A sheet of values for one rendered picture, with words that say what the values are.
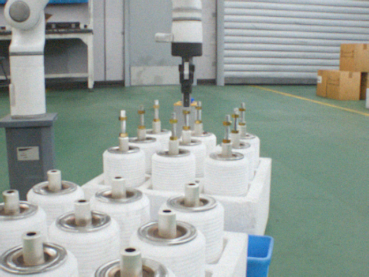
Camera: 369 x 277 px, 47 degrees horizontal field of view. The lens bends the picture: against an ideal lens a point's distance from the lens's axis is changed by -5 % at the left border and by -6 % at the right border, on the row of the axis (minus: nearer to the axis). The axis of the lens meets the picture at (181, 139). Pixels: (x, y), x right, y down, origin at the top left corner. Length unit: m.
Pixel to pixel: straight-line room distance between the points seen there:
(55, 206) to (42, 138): 0.53
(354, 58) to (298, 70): 2.01
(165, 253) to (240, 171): 0.44
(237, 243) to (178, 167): 0.30
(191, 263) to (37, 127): 0.77
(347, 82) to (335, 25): 2.32
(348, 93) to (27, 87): 4.01
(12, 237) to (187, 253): 0.24
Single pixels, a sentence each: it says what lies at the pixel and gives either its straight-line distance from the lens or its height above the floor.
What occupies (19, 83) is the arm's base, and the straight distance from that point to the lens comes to 1.23.
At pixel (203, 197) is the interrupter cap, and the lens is 0.69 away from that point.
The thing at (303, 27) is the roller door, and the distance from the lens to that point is 6.79.
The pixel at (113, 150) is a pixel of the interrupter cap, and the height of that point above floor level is 0.25.
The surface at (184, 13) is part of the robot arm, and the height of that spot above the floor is 0.56.
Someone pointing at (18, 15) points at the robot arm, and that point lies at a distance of 1.22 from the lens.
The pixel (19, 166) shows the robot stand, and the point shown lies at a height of 0.17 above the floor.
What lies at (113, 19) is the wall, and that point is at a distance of 6.20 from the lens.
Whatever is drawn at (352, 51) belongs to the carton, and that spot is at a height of 0.52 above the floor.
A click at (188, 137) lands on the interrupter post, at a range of 1.09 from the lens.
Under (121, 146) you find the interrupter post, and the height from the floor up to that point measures 0.26.
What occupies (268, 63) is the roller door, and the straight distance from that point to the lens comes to 6.56.
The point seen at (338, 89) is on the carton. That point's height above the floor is 0.12.
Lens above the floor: 0.47
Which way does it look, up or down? 11 degrees down
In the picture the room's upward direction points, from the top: straight up
